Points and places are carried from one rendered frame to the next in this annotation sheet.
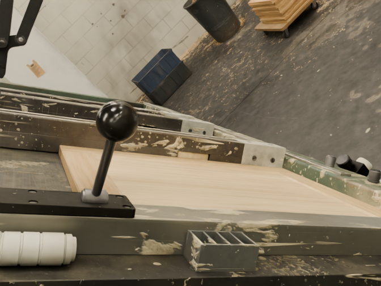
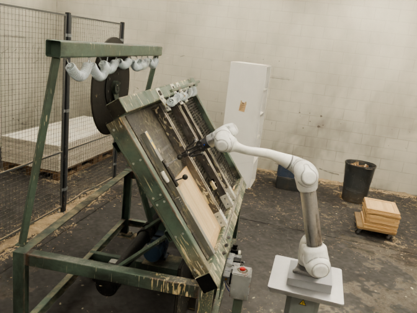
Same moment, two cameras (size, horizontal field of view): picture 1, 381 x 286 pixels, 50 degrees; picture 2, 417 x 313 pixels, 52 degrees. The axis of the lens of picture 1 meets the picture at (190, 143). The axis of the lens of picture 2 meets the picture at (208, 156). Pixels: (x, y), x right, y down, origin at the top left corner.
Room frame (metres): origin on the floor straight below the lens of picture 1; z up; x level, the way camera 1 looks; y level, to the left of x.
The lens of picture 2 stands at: (-2.18, -0.82, 2.27)
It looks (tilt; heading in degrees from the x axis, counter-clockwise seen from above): 14 degrees down; 16
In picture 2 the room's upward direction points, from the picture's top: 6 degrees clockwise
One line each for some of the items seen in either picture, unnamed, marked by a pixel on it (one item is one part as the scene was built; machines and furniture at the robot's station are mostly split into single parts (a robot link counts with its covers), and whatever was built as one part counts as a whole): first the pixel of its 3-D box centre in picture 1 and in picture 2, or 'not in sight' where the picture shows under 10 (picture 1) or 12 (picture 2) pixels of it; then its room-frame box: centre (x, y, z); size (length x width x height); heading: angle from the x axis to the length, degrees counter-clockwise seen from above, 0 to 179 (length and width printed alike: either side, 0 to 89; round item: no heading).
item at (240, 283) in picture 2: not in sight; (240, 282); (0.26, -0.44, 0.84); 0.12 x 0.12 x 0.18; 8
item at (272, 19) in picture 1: (280, 5); (375, 217); (3.95, -1.62, 0.20); 0.61 x 0.53 x 0.40; 2
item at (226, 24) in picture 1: (214, 13); (357, 181); (5.23, -1.38, 0.33); 0.52 x 0.51 x 0.65; 2
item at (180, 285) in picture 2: not in sight; (153, 249); (1.18, 0.54, 0.41); 2.20 x 1.38 x 0.83; 8
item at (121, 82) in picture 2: not in sight; (114, 87); (1.03, 0.94, 1.85); 0.80 x 0.06 x 0.80; 8
